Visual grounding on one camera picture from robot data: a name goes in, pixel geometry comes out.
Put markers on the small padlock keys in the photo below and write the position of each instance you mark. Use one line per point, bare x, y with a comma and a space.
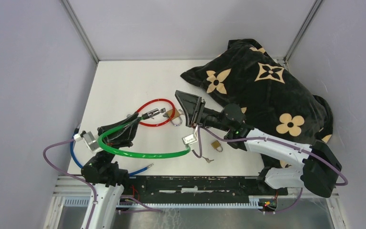
207, 159

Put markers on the green cable lock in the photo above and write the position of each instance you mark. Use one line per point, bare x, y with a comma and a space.
138, 155

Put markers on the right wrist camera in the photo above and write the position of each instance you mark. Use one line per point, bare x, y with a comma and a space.
192, 138

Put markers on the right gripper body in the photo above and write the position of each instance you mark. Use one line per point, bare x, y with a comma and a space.
197, 115

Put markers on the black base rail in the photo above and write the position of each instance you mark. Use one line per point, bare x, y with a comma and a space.
195, 189

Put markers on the black floral blanket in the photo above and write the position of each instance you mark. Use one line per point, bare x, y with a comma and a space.
271, 98

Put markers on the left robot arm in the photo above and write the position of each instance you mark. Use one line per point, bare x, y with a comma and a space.
105, 178

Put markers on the small brass padlock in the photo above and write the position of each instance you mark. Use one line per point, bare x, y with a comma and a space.
216, 145

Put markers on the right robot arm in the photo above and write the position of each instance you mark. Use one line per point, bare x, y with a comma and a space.
313, 167

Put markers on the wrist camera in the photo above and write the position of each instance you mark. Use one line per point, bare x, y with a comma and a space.
192, 138
89, 140

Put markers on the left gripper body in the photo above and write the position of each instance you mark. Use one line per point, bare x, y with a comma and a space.
123, 139

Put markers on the large brass padlock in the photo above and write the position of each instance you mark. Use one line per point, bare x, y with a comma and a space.
176, 119

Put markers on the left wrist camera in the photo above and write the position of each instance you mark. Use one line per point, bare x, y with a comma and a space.
89, 140

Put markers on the red cable lock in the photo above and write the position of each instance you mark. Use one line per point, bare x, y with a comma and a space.
153, 101

